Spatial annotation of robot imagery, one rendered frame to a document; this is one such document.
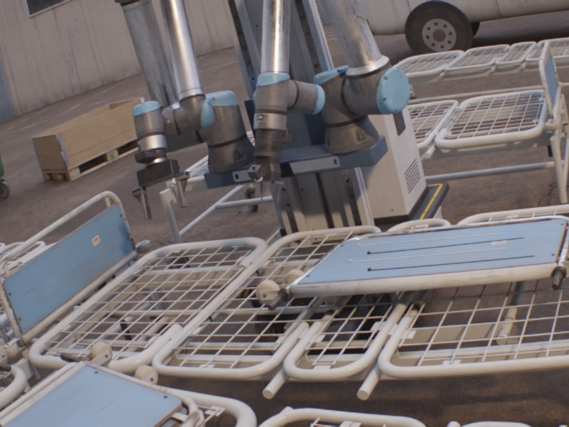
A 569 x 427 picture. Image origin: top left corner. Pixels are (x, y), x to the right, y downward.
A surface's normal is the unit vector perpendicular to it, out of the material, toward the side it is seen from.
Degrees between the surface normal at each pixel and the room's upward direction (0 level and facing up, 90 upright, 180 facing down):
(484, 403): 0
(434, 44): 90
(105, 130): 90
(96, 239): 90
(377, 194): 90
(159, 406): 8
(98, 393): 8
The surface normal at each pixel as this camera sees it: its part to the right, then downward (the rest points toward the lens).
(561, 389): -0.25, -0.92
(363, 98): -0.65, 0.54
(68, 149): 0.68, 0.05
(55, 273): 0.88, -0.09
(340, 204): -0.38, 0.38
